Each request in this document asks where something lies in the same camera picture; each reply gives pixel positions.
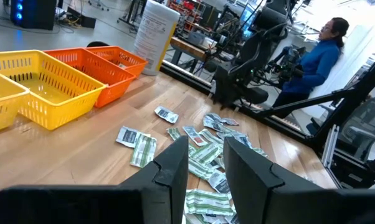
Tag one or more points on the wooden workbench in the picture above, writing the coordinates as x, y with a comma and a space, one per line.
187, 46

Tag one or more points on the white alcohol pad packet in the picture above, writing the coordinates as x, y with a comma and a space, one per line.
219, 182
129, 137

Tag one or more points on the green striped bandage packet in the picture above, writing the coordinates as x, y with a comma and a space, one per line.
200, 170
206, 153
207, 202
174, 133
143, 151
122, 65
259, 152
211, 137

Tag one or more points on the person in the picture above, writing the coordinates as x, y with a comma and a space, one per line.
315, 65

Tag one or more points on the yellow plastic basket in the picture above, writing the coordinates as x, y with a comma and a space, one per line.
3, 102
66, 105

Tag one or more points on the white yellow wipes canister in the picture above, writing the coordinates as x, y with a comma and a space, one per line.
156, 37

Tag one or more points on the black computer tower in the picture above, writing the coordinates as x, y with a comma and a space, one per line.
35, 15

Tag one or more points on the orange plastic basket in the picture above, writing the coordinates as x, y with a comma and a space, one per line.
134, 67
112, 90

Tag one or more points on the white antiseptic towelette packet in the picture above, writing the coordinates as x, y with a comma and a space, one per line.
237, 139
214, 117
166, 114

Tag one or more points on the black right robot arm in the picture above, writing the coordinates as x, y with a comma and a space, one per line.
237, 77

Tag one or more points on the silver frame bracket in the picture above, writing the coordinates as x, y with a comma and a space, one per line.
330, 146

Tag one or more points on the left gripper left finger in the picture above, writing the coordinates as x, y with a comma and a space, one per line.
162, 193

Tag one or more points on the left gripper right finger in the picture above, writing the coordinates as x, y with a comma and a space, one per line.
256, 193

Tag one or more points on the computer monitor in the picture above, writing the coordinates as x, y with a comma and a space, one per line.
246, 18

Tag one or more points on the white red-print ointment packet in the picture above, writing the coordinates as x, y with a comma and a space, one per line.
194, 136
230, 121

